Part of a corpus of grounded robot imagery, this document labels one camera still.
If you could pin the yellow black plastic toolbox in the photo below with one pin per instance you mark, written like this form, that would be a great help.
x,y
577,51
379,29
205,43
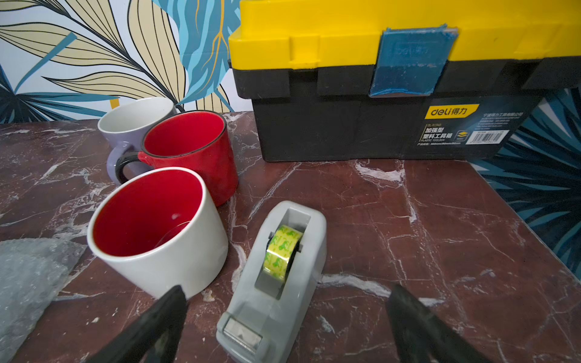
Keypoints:
x,y
411,80

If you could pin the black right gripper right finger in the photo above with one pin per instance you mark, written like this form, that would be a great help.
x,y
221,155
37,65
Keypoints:
x,y
420,336

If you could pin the clear bubble wrap sheet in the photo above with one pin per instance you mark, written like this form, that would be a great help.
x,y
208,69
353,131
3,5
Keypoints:
x,y
33,271

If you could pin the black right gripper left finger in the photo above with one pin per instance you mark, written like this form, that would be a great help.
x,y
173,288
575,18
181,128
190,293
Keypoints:
x,y
154,337

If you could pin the red mug black handle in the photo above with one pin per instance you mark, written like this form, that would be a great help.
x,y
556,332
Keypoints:
x,y
196,140

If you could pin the green patterned tape roll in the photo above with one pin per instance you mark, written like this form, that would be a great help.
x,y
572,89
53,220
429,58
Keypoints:
x,y
280,251

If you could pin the white mug red inside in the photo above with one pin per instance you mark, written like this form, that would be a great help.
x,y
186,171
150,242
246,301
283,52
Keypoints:
x,y
159,230

